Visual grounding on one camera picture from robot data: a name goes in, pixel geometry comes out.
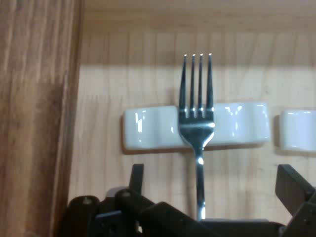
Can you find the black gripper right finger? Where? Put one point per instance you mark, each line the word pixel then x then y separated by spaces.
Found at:
pixel 301 197

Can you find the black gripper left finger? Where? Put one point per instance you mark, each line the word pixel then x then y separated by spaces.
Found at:
pixel 118 217

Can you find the white ceramic cutlery rest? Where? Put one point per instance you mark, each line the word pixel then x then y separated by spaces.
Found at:
pixel 148 128
pixel 298 130

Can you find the silver metal fork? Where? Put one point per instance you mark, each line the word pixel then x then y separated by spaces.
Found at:
pixel 196 128

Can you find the dark brown wooden cabinet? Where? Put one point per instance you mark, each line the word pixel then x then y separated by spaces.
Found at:
pixel 32 98

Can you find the light wooden drawer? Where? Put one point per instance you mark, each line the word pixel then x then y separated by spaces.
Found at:
pixel 138 61

